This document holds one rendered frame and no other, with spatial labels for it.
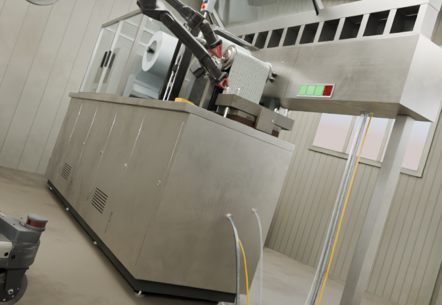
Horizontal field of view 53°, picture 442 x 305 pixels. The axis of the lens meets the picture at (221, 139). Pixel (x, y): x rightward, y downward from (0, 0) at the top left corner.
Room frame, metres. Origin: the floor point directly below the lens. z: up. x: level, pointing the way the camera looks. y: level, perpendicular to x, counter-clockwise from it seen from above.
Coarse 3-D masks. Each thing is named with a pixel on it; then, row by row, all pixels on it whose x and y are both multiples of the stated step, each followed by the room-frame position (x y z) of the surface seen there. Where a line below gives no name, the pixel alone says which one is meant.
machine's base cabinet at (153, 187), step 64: (64, 128) 3.94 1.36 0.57; (128, 128) 2.54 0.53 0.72; (192, 128) 1.96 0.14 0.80; (64, 192) 3.32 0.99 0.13; (128, 192) 2.27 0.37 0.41; (192, 192) 2.01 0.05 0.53; (256, 192) 2.18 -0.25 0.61; (128, 256) 2.05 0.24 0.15; (192, 256) 2.06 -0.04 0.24; (256, 256) 2.25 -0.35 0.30
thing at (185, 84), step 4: (192, 56) 3.00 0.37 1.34; (192, 60) 3.02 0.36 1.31; (188, 68) 3.01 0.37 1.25; (184, 80) 2.98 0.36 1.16; (188, 80) 3.00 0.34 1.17; (184, 84) 2.99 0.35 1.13; (188, 84) 3.00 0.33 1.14; (184, 88) 2.99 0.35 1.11; (180, 92) 2.98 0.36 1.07; (184, 92) 2.99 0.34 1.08; (180, 96) 2.99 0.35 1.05; (184, 96) 3.00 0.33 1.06
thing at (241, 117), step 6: (228, 114) 2.22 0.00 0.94; (234, 114) 2.17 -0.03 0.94; (240, 114) 2.15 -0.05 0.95; (246, 114) 2.17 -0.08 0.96; (234, 120) 2.15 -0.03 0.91; (240, 120) 2.16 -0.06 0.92; (246, 120) 2.18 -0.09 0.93; (252, 120) 2.19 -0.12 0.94; (252, 126) 2.20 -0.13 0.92; (276, 126) 2.27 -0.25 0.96; (276, 132) 2.28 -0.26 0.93
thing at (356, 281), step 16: (400, 128) 1.90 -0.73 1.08; (400, 144) 1.89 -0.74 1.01; (384, 160) 1.93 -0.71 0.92; (400, 160) 1.90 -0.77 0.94; (384, 176) 1.91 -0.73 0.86; (384, 192) 1.89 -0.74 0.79; (368, 208) 1.93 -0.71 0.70; (384, 208) 1.90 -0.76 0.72; (368, 224) 1.91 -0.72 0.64; (368, 240) 1.89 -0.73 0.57; (368, 256) 1.89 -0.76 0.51; (352, 272) 1.92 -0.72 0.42; (368, 272) 1.91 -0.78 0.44; (352, 288) 1.90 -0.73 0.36; (352, 304) 1.89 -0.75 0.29
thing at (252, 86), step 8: (232, 72) 2.30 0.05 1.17; (240, 72) 2.33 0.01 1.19; (248, 72) 2.35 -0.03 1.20; (232, 80) 2.31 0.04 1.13; (240, 80) 2.34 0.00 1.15; (248, 80) 2.36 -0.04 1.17; (256, 80) 2.38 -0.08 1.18; (264, 80) 2.41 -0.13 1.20; (232, 88) 2.32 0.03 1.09; (248, 88) 2.37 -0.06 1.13; (256, 88) 2.39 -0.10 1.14; (248, 96) 2.38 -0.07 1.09; (256, 96) 2.40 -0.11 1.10
